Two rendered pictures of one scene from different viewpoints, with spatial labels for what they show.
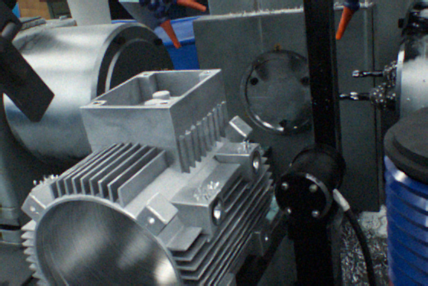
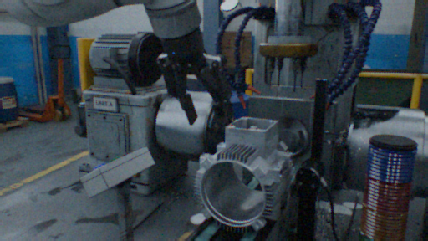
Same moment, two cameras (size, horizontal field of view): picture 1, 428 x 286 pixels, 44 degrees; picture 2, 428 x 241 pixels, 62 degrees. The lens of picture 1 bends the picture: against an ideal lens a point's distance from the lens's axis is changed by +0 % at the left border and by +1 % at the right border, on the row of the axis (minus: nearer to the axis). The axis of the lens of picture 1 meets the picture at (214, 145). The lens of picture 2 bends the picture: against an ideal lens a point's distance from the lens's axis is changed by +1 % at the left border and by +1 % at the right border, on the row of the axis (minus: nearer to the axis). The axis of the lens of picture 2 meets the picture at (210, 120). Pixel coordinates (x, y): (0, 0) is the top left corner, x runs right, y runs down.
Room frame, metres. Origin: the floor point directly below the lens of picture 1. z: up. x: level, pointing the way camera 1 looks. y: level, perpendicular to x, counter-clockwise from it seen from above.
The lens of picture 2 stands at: (-0.31, 0.19, 1.36)
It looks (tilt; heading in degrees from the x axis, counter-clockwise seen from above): 14 degrees down; 358
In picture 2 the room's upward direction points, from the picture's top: straight up
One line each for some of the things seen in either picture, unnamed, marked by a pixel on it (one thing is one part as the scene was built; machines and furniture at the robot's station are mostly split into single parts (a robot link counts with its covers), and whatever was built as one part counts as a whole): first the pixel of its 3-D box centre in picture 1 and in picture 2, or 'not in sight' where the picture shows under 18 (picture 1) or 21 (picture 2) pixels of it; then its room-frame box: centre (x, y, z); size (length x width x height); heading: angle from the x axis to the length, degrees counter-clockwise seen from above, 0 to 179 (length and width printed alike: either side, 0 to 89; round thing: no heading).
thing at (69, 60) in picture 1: (75, 98); (185, 125); (0.93, 0.23, 1.04); 0.37 x 0.25 x 0.25; 61
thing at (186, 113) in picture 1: (160, 119); (252, 137); (0.53, 0.05, 1.11); 0.12 x 0.11 x 0.07; 153
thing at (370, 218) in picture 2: not in sight; (383, 218); (0.15, -0.08, 1.10); 0.06 x 0.06 x 0.04
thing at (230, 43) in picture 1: (294, 105); (291, 144); (0.90, -0.15, 0.97); 0.30 x 0.11 x 0.34; 61
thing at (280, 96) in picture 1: (280, 94); (287, 137); (0.84, -0.12, 1.02); 0.15 x 0.02 x 0.15; 61
